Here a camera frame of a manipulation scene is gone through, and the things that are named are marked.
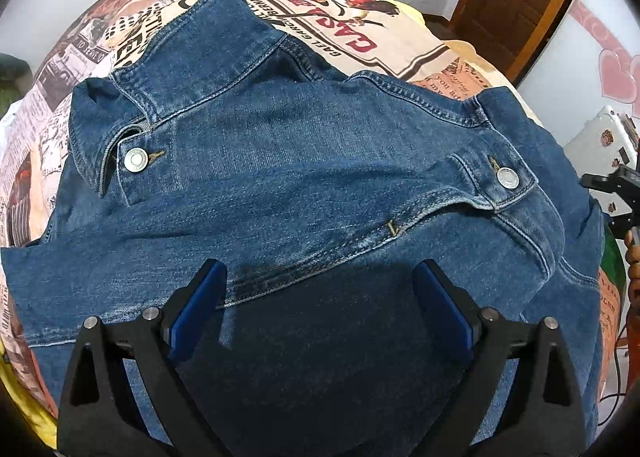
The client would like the white case with stickers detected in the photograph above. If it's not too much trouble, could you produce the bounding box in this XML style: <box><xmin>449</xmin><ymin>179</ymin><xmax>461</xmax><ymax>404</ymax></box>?
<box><xmin>564</xmin><ymin>104</ymin><xmax>640</xmax><ymax>182</ymax></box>

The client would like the green patterned bag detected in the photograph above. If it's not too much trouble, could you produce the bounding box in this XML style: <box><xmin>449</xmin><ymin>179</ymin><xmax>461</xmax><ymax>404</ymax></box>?
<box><xmin>0</xmin><ymin>54</ymin><xmax>30</xmax><ymax>110</ymax></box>

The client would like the pink heart wall sticker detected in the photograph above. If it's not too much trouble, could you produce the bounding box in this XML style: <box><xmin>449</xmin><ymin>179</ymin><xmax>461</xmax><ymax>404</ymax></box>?
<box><xmin>570</xmin><ymin>0</ymin><xmax>640</xmax><ymax>105</ymax></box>

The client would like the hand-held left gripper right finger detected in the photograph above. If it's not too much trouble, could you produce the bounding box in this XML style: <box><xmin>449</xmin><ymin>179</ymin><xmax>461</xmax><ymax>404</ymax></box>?
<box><xmin>411</xmin><ymin>259</ymin><xmax>586</xmax><ymax>457</ymax></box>

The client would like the black cable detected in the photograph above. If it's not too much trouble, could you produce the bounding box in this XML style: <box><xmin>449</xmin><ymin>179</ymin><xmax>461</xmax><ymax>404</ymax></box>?
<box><xmin>597</xmin><ymin>317</ymin><xmax>632</xmax><ymax>430</ymax></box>

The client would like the person's right hand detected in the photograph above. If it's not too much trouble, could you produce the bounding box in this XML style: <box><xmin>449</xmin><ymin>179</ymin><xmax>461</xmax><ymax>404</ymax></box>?
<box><xmin>627</xmin><ymin>229</ymin><xmax>640</xmax><ymax>300</ymax></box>

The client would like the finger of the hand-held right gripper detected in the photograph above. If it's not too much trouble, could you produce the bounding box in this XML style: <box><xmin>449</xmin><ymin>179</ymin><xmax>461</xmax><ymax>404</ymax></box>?
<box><xmin>580</xmin><ymin>172</ymin><xmax>623</xmax><ymax>198</ymax></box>

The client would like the blue denim jacket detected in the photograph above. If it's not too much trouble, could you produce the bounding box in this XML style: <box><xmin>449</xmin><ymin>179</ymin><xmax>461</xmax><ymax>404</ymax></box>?
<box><xmin>0</xmin><ymin>0</ymin><xmax>608</xmax><ymax>457</ymax></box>

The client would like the newspaper printed blanket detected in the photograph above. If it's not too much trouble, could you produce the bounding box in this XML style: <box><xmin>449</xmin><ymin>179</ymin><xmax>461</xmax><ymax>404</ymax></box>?
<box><xmin>0</xmin><ymin>0</ymin><xmax>626</xmax><ymax>438</ymax></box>

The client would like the brown wooden door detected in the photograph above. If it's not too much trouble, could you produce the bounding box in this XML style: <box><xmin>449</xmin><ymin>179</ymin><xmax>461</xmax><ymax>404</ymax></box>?
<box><xmin>452</xmin><ymin>0</ymin><xmax>593</xmax><ymax>82</ymax></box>

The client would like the yellow bed sheet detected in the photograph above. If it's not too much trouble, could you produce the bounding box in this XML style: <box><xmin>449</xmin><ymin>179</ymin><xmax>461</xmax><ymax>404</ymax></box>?
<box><xmin>0</xmin><ymin>337</ymin><xmax>60</xmax><ymax>438</ymax></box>

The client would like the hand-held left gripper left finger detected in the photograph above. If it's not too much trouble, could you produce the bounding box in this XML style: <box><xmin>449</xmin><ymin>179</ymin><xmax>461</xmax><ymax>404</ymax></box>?
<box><xmin>56</xmin><ymin>259</ymin><xmax>236</xmax><ymax>457</ymax></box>

